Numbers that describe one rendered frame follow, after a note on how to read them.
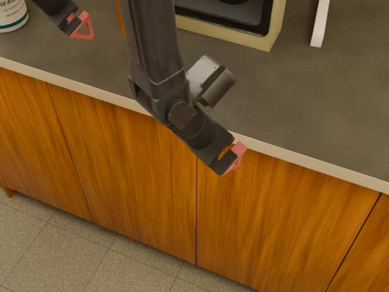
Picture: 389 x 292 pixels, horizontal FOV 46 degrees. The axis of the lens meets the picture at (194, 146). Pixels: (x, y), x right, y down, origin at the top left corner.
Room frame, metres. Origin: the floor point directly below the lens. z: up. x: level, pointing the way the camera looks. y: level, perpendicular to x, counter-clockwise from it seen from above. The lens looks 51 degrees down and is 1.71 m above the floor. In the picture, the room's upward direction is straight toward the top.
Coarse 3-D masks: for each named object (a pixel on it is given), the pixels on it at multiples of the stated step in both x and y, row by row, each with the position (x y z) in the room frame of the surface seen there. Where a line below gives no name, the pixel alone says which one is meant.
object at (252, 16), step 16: (176, 0) 1.05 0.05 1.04; (192, 0) 1.03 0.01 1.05; (208, 0) 1.01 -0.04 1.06; (224, 0) 1.00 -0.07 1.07; (240, 0) 0.98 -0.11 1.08; (256, 0) 0.96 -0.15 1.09; (272, 0) 0.95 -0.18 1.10; (192, 16) 1.03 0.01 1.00; (208, 16) 1.01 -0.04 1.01; (224, 16) 1.00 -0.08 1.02; (240, 16) 0.98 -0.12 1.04; (256, 16) 0.96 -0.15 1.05; (256, 32) 0.96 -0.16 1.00
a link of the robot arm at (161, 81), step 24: (120, 0) 0.44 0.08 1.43; (144, 0) 0.43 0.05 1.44; (168, 0) 0.45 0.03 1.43; (144, 24) 0.43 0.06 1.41; (168, 24) 0.45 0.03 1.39; (144, 48) 0.43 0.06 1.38; (168, 48) 0.44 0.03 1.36; (144, 72) 0.43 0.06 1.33; (168, 72) 0.44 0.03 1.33; (144, 96) 0.45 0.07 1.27; (168, 96) 0.43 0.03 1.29
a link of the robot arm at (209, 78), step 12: (204, 60) 0.53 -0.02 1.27; (216, 60) 0.52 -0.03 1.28; (192, 72) 0.51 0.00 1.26; (204, 72) 0.51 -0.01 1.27; (216, 72) 0.51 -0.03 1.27; (228, 72) 0.52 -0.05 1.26; (192, 84) 0.49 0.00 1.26; (204, 84) 0.49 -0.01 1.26; (216, 84) 0.50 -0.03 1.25; (228, 84) 0.51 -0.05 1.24; (192, 96) 0.48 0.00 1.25; (204, 96) 0.49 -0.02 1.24; (216, 96) 0.50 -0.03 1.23; (168, 108) 0.43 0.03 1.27; (180, 108) 0.44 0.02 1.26; (192, 108) 0.45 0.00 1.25; (168, 120) 0.42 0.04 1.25; (180, 120) 0.44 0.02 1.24
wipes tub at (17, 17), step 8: (0, 0) 1.05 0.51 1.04; (8, 0) 1.06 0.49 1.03; (16, 0) 1.08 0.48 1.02; (0, 8) 1.04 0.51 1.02; (8, 8) 1.05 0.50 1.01; (16, 8) 1.07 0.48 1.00; (24, 8) 1.10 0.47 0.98; (0, 16) 1.04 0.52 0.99; (8, 16) 1.05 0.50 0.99; (16, 16) 1.06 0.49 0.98; (24, 16) 1.09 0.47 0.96; (0, 24) 1.04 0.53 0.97; (8, 24) 1.05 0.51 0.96; (16, 24) 1.06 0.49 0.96; (0, 32) 1.04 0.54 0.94
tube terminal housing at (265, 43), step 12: (276, 0) 0.96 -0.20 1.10; (276, 12) 0.97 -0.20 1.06; (180, 24) 1.06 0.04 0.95; (192, 24) 1.05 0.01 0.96; (204, 24) 1.03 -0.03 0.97; (276, 24) 0.99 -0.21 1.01; (216, 36) 1.02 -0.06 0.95; (228, 36) 1.00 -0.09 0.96; (240, 36) 0.99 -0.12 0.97; (252, 36) 0.98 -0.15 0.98; (276, 36) 1.01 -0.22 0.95; (264, 48) 0.96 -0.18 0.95
